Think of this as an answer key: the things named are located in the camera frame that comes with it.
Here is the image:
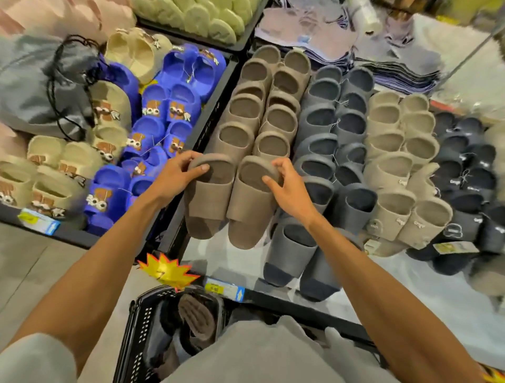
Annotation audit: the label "yellow starburst price sticker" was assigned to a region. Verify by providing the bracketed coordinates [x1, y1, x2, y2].
[137, 252, 201, 293]
[479, 362, 505, 383]

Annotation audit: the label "display of taupe slides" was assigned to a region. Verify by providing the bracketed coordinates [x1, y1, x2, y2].
[228, 44, 313, 136]

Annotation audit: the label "person's right forearm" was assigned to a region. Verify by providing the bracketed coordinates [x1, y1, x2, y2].
[307, 215, 487, 383]

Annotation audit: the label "rows of beige cartoon slippers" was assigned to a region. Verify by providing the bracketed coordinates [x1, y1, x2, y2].
[0, 26, 175, 223]

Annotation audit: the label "column of grey slippers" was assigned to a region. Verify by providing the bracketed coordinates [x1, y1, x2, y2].
[294, 65, 376, 187]

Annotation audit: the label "white fluffy rug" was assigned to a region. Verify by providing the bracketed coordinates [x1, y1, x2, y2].
[410, 14, 505, 120]

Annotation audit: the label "black basket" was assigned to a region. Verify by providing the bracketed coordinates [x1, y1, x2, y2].
[113, 285, 228, 383]

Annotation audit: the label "column of black slippers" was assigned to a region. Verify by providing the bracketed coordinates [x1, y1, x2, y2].
[406, 112, 505, 277]

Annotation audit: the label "taupe rubber slipper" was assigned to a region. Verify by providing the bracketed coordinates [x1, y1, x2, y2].
[252, 131, 292, 163]
[184, 153, 238, 240]
[205, 121, 256, 165]
[177, 294, 217, 344]
[227, 156, 283, 250]

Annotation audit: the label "person's right hand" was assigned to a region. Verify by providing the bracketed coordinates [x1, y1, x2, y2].
[262, 157, 320, 228]

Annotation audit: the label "stack of navy folded textiles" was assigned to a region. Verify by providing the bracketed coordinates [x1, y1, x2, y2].
[254, 6, 443, 96]

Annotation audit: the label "person's left forearm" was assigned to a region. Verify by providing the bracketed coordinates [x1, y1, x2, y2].
[9, 197, 167, 374]

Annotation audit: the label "clear plastic film roll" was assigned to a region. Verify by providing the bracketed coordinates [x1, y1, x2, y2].
[347, 0, 384, 37]

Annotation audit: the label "column of beige slippers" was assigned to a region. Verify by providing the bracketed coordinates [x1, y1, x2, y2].
[357, 90, 454, 258]

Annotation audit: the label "person's light grey shirt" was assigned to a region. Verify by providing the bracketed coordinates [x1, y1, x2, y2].
[0, 315, 396, 383]

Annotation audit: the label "black side display bin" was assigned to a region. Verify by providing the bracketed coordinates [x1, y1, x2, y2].
[0, 23, 240, 251]

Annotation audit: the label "grey drawstring bag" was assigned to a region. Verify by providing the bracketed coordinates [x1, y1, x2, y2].
[0, 33, 100, 142]

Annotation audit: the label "person's left hand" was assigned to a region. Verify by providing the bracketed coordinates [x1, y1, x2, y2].
[144, 149, 210, 208]

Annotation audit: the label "display of blue cartoon slides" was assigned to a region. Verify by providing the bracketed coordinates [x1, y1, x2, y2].
[83, 43, 228, 237]

